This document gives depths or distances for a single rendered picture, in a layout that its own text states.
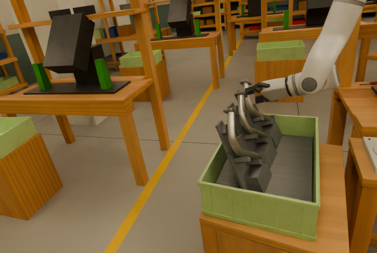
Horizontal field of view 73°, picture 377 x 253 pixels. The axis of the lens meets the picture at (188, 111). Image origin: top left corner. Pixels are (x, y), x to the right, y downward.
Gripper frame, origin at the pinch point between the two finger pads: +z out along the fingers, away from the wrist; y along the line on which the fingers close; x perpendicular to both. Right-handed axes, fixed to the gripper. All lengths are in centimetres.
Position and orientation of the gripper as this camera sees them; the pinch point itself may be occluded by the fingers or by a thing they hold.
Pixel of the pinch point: (252, 95)
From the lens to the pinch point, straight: 109.7
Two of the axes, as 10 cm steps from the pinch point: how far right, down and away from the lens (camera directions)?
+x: -0.7, 9.3, -3.7
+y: -6.4, -3.3, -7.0
